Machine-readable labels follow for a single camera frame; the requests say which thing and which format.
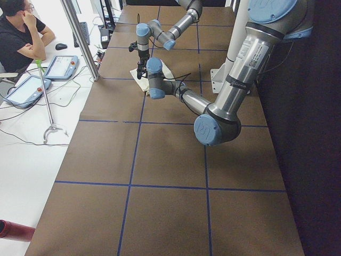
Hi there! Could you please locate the seated person in black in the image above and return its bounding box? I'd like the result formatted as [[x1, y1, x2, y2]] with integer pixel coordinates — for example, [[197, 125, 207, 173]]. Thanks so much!
[[1, 0, 55, 73]]

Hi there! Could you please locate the black computer mouse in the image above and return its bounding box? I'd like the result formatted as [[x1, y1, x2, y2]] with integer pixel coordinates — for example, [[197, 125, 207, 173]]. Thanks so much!
[[55, 43, 68, 51]]

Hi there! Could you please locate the metal reacher grabber stick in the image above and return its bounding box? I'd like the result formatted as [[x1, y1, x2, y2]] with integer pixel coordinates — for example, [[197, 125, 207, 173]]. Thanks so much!
[[35, 60, 69, 145]]

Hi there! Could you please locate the black keyboard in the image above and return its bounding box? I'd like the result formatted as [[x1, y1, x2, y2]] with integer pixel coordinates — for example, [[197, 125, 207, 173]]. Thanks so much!
[[72, 21, 90, 49]]

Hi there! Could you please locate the black box white label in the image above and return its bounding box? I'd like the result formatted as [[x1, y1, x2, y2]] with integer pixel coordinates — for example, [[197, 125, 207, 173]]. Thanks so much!
[[99, 28, 110, 49]]

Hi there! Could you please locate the red fire extinguisher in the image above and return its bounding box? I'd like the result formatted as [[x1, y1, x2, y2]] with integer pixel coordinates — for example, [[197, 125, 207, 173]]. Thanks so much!
[[1, 220, 36, 242]]

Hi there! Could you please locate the grey aluminium frame post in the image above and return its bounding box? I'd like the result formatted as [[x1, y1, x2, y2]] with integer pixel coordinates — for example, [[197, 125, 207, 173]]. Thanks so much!
[[60, 0, 100, 81]]

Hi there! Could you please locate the far blue teach pendant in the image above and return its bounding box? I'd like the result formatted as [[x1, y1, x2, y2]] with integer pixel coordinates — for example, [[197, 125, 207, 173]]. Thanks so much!
[[44, 55, 79, 81]]

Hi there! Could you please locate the cream long-sleeve cat shirt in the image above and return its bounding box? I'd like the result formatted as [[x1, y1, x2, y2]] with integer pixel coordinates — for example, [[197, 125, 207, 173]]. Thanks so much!
[[130, 61, 175, 95]]

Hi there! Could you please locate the near blue teach pendant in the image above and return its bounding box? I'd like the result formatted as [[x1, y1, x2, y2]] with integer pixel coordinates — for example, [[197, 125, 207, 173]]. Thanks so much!
[[4, 75, 43, 109]]

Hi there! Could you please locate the white pedestal mounting base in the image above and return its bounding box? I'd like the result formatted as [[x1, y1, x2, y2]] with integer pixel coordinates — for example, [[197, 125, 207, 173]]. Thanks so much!
[[210, 0, 249, 94]]

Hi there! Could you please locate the blue teach pendant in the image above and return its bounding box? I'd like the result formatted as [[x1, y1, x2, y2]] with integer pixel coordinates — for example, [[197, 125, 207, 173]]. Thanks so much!
[[44, 55, 79, 81], [4, 75, 43, 109]]

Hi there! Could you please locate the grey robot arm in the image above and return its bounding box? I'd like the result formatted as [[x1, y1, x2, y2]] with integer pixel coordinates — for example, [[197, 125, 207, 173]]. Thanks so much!
[[136, 0, 315, 146], [129, 0, 203, 79]]

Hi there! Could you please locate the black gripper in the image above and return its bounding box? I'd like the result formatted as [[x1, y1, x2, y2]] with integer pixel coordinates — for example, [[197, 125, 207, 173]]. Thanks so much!
[[136, 50, 150, 79]]

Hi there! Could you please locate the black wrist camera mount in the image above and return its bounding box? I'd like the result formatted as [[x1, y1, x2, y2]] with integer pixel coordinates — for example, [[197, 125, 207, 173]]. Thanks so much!
[[128, 42, 138, 52]]

